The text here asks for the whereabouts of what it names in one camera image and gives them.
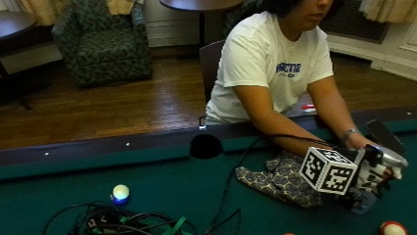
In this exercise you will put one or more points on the black flat object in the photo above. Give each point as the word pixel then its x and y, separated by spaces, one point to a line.
pixel 384 136

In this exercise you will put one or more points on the dark wooden side table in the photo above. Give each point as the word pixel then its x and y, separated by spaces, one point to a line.
pixel 17 29

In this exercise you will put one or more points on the radiator grille cover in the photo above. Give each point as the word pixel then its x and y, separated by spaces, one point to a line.
pixel 353 21

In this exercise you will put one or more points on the green patterned armchair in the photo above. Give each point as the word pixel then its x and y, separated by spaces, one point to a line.
pixel 104 45

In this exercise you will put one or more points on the glowing white ball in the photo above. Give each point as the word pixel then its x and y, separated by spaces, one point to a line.
pixel 120 192

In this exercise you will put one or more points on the dark brown chair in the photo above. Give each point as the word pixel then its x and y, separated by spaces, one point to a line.
pixel 210 67

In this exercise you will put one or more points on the patterned grey cloth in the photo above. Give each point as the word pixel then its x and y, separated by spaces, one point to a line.
pixel 277 181

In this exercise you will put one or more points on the round dark wooden table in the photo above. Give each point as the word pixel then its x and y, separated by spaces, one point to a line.
pixel 200 6

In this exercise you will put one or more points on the small red and white object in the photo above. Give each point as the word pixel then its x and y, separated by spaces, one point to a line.
pixel 309 107

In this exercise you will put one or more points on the the person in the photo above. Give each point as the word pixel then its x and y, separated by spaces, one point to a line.
pixel 269 65

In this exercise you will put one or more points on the blue grey fabric piece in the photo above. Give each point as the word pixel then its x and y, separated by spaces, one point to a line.
pixel 361 201

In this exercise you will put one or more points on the red and white billiard ball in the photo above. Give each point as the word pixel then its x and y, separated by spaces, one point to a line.
pixel 393 228

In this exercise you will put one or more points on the white printed t-shirt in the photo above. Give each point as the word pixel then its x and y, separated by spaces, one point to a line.
pixel 260 62

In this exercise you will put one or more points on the silver grey handheld object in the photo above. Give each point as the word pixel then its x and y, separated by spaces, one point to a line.
pixel 390 157

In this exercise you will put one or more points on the white cube with black markers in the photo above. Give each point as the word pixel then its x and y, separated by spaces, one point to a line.
pixel 326 171

